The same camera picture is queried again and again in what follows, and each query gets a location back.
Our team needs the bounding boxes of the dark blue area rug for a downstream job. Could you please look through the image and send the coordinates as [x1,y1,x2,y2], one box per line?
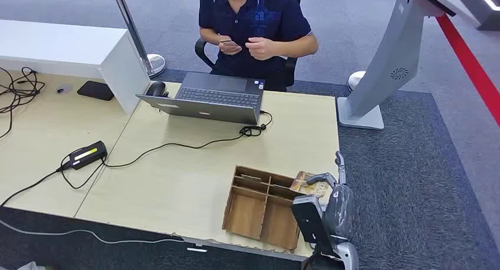
[0,68,500,270]

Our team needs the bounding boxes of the person's right hand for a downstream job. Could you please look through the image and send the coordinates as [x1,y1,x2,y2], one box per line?
[218,38,243,57]

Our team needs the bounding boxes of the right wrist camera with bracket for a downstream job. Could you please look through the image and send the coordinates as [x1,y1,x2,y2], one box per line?
[291,195,337,257]

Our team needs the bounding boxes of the chrome stanchion post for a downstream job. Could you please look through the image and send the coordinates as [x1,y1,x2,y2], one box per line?
[109,0,167,78]

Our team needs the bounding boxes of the grey laptop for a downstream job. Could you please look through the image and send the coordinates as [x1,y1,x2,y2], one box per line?
[136,71,267,126]

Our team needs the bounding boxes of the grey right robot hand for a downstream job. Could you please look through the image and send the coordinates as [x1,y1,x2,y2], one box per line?
[305,151,356,243]

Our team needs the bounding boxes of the person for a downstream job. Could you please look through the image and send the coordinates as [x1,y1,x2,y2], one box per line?
[198,0,320,93]

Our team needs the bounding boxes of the person's left hand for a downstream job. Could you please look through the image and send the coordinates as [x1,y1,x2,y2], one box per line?
[245,37,278,61]

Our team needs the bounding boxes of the dark kiosk with light strip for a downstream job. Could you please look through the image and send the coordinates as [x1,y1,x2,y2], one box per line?
[455,0,500,31]

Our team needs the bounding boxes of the black rectangular pad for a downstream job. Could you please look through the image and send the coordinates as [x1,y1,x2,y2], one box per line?
[77,80,115,102]

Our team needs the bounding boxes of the grey kiosk stand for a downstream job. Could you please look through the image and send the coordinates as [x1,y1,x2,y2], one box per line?
[337,0,457,131]

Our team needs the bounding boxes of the black laptop power cable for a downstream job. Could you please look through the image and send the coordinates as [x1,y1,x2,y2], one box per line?
[102,110,274,169]

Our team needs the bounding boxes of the tangled black cables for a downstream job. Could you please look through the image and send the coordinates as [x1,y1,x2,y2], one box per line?
[0,67,46,140]

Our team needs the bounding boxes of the wooden compartment tray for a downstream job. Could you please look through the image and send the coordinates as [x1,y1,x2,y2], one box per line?
[222,165,304,252]

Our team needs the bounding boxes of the black computer mouse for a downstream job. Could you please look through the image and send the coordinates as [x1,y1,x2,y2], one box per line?
[145,80,169,98]

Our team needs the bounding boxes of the white floor cable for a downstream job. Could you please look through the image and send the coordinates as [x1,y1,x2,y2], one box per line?
[0,219,185,246]

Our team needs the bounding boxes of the black mains cord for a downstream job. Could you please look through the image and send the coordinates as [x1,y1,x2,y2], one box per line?
[0,154,104,209]

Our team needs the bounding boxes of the grey floor object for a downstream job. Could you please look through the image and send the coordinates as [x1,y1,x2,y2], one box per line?
[17,261,47,270]

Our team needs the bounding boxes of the black power brick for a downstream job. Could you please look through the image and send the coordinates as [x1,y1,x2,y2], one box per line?
[62,140,108,172]

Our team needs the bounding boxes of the white counter block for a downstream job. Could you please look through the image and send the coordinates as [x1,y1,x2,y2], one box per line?
[0,19,152,116]

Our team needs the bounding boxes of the black office chair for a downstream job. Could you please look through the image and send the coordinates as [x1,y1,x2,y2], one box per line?
[194,0,304,88]

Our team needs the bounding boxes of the red barrier belt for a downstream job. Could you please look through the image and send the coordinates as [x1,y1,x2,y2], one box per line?
[435,14,500,127]

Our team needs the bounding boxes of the chrome stanchion base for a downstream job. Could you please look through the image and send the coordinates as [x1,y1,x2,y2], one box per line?
[347,70,367,93]

